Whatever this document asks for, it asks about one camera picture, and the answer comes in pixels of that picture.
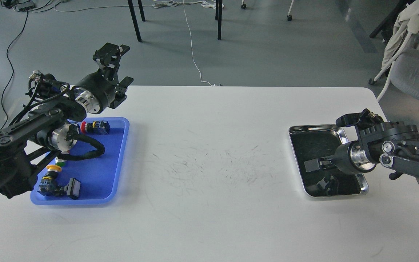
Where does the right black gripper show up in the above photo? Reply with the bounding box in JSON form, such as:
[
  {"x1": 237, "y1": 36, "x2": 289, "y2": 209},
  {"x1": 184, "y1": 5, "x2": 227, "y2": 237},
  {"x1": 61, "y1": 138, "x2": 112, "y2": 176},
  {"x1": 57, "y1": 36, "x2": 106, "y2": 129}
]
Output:
[{"x1": 304, "y1": 141, "x2": 377, "y2": 175}]

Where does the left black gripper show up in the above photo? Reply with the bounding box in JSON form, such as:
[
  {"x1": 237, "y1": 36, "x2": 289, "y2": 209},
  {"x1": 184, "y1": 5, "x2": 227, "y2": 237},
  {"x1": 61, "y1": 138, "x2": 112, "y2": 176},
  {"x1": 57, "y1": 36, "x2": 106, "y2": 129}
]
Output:
[{"x1": 73, "y1": 43, "x2": 134, "y2": 114}]

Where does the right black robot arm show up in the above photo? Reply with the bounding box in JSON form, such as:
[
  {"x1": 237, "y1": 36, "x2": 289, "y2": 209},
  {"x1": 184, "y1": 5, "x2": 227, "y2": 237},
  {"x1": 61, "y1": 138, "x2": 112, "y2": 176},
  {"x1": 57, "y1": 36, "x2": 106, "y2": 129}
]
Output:
[{"x1": 304, "y1": 109, "x2": 419, "y2": 180}]

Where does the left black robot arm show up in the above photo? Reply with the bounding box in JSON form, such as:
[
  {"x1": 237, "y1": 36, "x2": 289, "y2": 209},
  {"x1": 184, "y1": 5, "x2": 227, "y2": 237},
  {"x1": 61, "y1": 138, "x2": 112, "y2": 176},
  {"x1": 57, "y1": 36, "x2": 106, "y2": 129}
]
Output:
[{"x1": 0, "y1": 43, "x2": 133, "y2": 199}]

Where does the shiny metal tray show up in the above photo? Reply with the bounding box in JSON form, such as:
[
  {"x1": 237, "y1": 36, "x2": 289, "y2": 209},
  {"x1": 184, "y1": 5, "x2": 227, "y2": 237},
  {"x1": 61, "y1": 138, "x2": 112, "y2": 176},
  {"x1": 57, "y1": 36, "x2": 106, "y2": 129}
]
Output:
[{"x1": 289, "y1": 124, "x2": 369, "y2": 200}]

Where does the black table leg left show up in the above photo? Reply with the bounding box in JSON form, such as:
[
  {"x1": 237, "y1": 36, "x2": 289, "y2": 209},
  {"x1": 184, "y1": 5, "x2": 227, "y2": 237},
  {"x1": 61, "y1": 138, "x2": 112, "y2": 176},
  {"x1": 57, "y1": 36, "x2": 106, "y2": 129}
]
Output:
[{"x1": 127, "y1": 0, "x2": 146, "y2": 43}]

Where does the black table leg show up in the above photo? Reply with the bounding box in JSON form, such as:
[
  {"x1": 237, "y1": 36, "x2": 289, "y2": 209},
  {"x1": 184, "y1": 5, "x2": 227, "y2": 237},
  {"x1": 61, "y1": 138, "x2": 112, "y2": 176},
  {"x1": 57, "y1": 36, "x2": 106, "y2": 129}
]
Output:
[
  {"x1": 127, "y1": 0, "x2": 146, "y2": 43},
  {"x1": 215, "y1": 0, "x2": 223, "y2": 40}
]

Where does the white green push button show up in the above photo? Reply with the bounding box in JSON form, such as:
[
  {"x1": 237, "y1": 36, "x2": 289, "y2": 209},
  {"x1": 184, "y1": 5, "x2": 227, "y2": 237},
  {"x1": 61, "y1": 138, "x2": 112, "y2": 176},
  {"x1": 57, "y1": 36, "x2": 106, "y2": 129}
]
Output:
[{"x1": 55, "y1": 157, "x2": 67, "y2": 168}]

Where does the blue plastic tray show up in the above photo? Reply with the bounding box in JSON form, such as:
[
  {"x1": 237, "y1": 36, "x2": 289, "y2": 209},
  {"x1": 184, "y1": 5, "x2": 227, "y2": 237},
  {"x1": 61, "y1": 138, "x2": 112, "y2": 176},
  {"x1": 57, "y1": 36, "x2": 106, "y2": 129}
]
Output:
[{"x1": 30, "y1": 117, "x2": 129, "y2": 205}]

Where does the black power strip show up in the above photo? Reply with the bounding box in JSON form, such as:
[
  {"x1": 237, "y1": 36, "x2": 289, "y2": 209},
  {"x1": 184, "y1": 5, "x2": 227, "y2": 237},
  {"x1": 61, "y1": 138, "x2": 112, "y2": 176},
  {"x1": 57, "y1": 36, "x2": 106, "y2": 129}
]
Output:
[{"x1": 1, "y1": 0, "x2": 36, "y2": 12}]

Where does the black table leg right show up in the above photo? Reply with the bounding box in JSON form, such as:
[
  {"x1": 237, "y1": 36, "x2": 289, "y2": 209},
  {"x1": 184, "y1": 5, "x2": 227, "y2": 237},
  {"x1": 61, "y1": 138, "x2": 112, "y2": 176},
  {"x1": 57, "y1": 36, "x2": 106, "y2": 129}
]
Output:
[{"x1": 215, "y1": 0, "x2": 223, "y2": 40}]

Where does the beige cloth on chair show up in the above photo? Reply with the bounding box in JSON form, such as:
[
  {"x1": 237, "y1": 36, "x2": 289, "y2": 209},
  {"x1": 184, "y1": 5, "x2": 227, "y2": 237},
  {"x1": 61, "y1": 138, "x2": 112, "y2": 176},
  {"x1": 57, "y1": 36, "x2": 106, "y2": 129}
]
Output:
[{"x1": 381, "y1": 0, "x2": 419, "y2": 70}]

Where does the red push button switch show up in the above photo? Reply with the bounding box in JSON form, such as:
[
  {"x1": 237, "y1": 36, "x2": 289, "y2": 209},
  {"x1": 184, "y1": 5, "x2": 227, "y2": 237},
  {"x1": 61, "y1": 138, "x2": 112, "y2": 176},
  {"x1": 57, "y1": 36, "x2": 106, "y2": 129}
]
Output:
[{"x1": 79, "y1": 120, "x2": 110, "y2": 135}]

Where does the white floor cable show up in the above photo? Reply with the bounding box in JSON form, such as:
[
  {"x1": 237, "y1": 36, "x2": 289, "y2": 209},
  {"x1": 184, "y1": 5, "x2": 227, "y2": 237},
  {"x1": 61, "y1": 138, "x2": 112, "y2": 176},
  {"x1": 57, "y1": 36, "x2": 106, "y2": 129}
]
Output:
[{"x1": 151, "y1": 0, "x2": 224, "y2": 87}]

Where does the black floor cable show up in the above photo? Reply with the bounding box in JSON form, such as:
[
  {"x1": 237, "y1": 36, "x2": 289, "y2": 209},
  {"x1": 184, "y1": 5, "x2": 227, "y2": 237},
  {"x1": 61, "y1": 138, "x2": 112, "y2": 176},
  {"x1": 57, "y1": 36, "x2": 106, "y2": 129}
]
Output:
[{"x1": 0, "y1": 11, "x2": 30, "y2": 120}]

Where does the black square switch module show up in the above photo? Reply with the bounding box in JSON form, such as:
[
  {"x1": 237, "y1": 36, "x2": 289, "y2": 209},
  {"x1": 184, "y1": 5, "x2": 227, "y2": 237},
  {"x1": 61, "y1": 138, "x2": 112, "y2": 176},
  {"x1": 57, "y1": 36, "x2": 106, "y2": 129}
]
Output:
[{"x1": 53, "y1": 178, "x2": 81, "y2": 200}]

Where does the yellow push button switch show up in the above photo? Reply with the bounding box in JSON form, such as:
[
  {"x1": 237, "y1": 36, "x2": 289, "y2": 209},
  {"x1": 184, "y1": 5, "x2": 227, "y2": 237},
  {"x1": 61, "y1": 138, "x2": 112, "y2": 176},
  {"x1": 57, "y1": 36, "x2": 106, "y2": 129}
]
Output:
[{"x1": 37, "y1": 164, "x2": 63, "y2": 197}]

